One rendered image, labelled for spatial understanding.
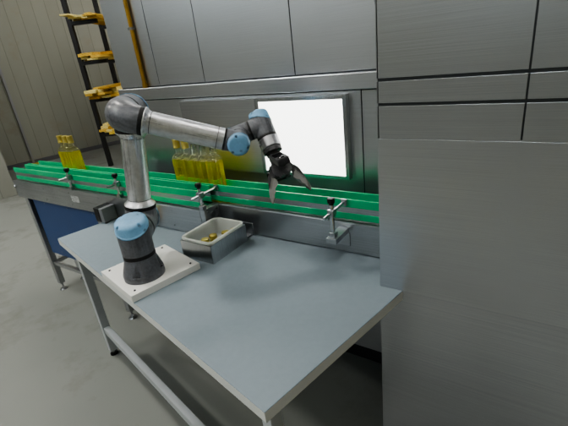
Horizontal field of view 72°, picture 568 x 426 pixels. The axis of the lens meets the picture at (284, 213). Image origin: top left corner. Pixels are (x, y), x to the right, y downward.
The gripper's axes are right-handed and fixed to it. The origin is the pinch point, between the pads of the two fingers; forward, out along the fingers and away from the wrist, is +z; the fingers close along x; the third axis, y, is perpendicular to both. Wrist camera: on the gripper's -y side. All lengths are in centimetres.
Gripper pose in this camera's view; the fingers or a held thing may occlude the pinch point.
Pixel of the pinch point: (292, 197)
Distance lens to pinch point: 141.3
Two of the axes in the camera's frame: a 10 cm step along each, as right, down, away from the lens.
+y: -1.4, 1.9, 9.7
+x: -9.2, 3.4, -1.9
